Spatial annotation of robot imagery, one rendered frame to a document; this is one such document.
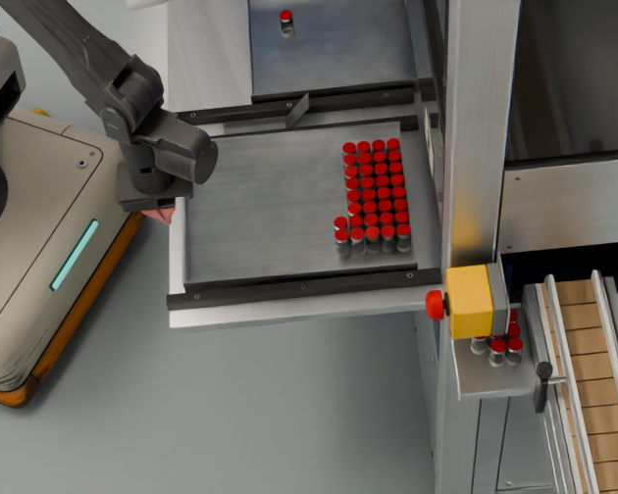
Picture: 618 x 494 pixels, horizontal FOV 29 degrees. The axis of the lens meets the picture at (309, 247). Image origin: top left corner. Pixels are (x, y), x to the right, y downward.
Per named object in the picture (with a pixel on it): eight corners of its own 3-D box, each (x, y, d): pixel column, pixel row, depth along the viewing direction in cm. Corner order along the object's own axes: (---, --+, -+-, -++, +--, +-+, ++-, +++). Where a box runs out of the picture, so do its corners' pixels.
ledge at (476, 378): (542, 310, 172) (543, 304, 171) (559, 391, 165) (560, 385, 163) (445, 320, 172) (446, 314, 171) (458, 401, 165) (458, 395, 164)
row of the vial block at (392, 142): (400, 155, 186) (399, 136, 183) (412, 251, 177) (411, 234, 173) (386, 156, 186) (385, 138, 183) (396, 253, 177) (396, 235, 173)
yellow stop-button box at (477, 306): (496, 289, 163) (499, 261, 157) (505, 335, 159) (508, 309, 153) (441, 294, 164) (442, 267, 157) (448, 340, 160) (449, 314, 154)
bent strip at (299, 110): (311, 116, 192) (308, 92, 187) (312, 130, 191) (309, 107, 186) (224, 123, 193) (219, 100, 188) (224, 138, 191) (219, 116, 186)
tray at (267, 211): (399, 134, 189) (399, 121, 186) (417, 274, 175) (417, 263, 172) (186, 155, 190) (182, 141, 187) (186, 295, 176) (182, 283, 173)
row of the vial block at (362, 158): (371, 157, 187) (370, 139, 183) (382, 254, 177) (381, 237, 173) (357, 159, 187) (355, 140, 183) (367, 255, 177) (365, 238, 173)
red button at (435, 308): (451, 298, 161) (452, 282, 158) (455, 323, 159) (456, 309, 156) (424, 300, 161) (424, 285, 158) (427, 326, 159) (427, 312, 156)
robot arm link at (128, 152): (128, 99, 152) (104, 131, 149) (174, 116, 149) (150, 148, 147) (139, 133, 157) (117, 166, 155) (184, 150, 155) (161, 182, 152)
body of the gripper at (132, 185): (194, 201, 158) (183, 167, 152) (118, 209, 159) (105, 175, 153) (194, 163, 162) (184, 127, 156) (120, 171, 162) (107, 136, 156)
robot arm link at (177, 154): (135, 59, 148) (97, 105, 143) (215, 86, 144) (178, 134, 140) (153, 124, 157) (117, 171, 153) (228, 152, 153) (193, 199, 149)
